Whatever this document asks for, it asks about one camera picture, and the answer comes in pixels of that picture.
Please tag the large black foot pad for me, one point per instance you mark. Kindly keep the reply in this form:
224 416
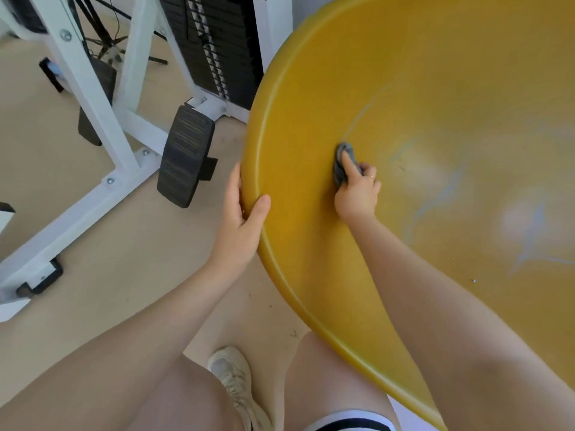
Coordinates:
186 154

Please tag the person's right leg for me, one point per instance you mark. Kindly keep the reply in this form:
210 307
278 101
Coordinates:
328 377

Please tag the person's right forearm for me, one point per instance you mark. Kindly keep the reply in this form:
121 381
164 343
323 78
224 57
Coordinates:
449 318

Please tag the person's left forearm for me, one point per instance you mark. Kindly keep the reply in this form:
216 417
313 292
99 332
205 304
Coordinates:
134 336

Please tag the white gym machine frame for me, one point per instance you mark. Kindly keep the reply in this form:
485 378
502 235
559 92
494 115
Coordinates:
99 112

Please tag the person's leg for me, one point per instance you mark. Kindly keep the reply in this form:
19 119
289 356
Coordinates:
193 399
328 377

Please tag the black white striped shorts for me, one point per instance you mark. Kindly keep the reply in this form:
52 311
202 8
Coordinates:
346 421

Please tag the person's right hand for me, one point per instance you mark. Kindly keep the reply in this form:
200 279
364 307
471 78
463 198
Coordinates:
357 197

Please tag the black frame end cap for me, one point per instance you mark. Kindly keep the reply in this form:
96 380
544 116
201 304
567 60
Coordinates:
42 279

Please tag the person's left hand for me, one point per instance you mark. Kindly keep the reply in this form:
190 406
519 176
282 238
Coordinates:
238 237

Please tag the black tripod stand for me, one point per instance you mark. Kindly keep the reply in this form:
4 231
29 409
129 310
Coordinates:
105 26

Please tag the cream sneaker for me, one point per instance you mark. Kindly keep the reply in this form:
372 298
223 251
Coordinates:
236 377

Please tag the narrow black foot pad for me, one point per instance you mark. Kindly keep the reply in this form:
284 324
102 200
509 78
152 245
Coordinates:
96 103

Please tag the person's left leg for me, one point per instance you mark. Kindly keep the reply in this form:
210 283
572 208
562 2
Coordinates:
193 399

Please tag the grey cleaning cloth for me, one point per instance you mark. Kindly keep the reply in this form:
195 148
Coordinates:
349 153

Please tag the large yellow exercise ball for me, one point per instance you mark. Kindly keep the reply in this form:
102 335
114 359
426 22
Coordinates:
404 107

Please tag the black weight plate stack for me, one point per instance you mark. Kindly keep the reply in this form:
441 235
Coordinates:
220 40

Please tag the person's left thumb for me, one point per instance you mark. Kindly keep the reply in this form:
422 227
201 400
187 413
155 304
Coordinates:
258 210

